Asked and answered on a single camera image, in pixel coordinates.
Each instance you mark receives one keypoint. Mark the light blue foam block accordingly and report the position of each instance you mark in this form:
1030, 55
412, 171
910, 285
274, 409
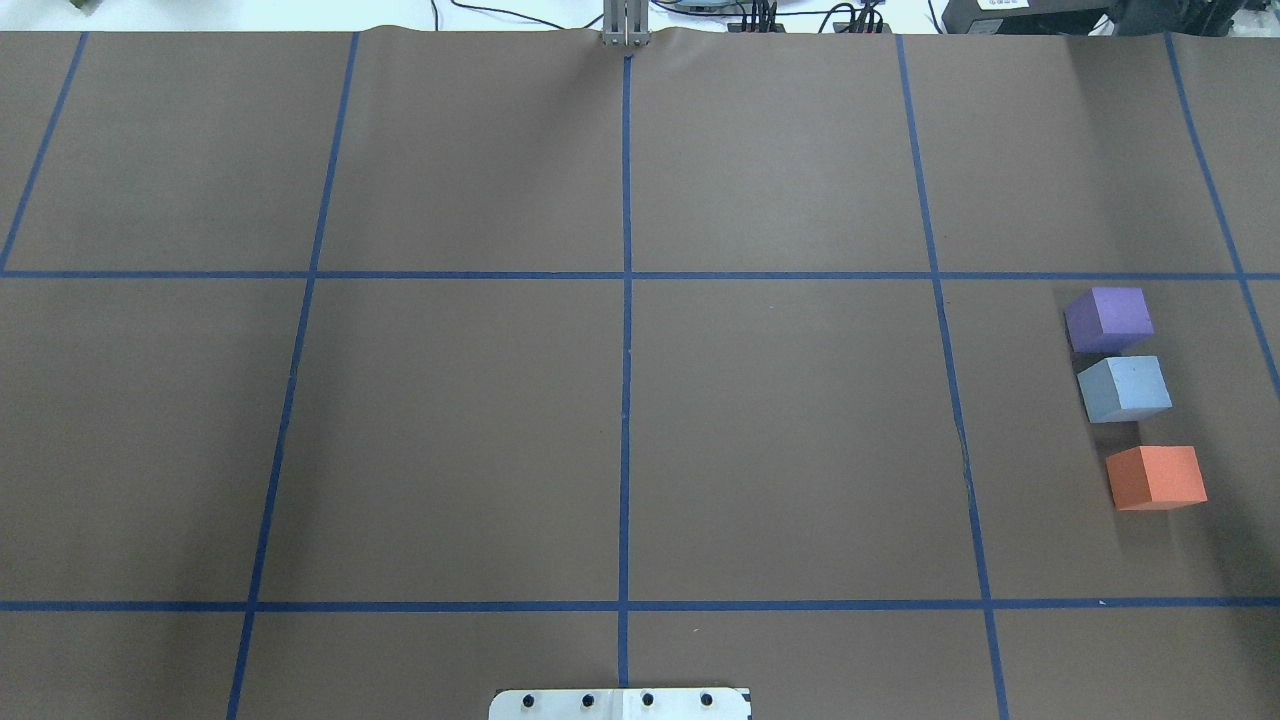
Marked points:
1123, 388

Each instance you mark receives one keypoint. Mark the purple foam block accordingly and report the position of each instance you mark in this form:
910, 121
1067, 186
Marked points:
1108, 320

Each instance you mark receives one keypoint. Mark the orange foam block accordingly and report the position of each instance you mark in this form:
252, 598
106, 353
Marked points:
1155, 478

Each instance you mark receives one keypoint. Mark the black laptop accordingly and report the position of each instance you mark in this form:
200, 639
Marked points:
1024, 18

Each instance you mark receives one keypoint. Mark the aluminium frame post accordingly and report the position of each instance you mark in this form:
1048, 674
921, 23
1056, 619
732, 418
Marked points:
625, 23

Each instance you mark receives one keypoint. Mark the white camera mast pedestal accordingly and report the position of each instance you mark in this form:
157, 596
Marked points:
623, 703

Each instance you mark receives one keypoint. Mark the relay board with wires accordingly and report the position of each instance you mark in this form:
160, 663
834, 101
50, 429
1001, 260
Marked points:
841, 18

